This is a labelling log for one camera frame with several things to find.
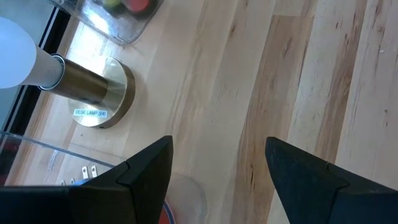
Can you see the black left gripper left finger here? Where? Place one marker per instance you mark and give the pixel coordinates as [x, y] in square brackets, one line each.
[93, 205]

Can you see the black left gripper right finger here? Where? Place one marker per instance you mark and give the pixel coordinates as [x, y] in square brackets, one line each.
[326, 202]

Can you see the lavender wall charger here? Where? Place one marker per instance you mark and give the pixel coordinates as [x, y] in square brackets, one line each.
[88, 172]

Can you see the white wall charger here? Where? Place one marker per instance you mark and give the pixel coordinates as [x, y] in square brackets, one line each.
[67, 182]

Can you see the dark red wall charger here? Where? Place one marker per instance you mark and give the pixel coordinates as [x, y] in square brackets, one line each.
[6, 161]

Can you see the black hourglass yellow sand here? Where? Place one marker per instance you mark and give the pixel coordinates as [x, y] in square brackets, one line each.
[111, 2]

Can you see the black hourglass red sand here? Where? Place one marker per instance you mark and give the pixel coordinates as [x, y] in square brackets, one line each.
[136, 3]

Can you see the clear plastic bin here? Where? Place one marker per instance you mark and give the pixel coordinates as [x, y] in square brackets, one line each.
[46, 146]
[102, 21]

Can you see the white bulb brass lamp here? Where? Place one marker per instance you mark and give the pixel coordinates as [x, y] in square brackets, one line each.
[81, 84]

